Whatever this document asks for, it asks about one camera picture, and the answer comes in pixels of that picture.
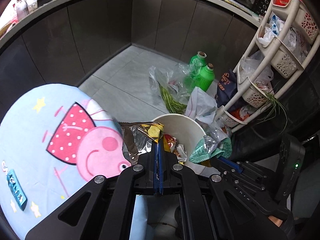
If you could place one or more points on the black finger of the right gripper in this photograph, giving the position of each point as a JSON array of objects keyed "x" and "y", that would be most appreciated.
[{"x": 224, "y": 165}]

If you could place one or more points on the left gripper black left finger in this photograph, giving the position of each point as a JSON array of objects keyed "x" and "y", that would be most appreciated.
[{"x": 139, "y": 178}]

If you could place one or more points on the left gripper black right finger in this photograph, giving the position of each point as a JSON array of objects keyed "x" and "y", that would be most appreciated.
[{"x": 173, "y": 181}]

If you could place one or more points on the green snack bag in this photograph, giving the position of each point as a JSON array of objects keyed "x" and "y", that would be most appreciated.
[{"x": 208, "y": 148}]

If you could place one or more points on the yellow snack wrapper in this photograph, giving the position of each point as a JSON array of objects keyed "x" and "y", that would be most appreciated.
[{"x": 138, "y": 138}]

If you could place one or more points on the white paper bucket bin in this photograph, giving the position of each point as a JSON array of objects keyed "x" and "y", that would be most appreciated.
[{"x": 188, "y": 133}]

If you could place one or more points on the blue blister pack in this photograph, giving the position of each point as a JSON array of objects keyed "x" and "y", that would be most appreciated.
[{"x": 16, "y": 190}]

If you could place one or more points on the orange red noodle bag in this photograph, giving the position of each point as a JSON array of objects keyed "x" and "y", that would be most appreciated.
[{"x": 171, "y": 145}]

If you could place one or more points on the person's right hand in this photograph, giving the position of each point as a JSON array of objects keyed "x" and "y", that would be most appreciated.
[{"x": 278, "y": 222}]

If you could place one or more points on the white plastic bag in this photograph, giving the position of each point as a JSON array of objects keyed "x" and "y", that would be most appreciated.
[{"x": 201, "y": 106}]

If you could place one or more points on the dark blue shopping bag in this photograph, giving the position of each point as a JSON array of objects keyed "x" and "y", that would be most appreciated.
[{"x": 226, "y": 88}]

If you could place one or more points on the clear bag with green beans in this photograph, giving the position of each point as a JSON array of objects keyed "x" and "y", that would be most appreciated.
[{"x": 173, "y": 86}]

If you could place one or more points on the green plastic bottle front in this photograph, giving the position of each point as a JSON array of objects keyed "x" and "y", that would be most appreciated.
[{"x": 205, "y": 77}]

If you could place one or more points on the green plastic bottle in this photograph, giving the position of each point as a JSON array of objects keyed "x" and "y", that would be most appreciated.
[
  {"x": 195, "y": 64},
  {"x": 205, "y": 77}
]

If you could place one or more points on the green plastic bottle back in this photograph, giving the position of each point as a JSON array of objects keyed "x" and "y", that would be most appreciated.
[{"x": 195, "y": 64}]

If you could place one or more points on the beige plastic basket rack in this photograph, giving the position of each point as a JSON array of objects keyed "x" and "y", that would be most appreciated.
[{"x": 277, "y": 54}]

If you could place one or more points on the dark cabinet fronts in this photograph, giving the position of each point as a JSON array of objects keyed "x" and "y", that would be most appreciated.
[{"x": 70, "y": 44}]

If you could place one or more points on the glass jar red lid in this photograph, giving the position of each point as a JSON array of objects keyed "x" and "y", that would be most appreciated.
[{"x": 21, "y": 9}]

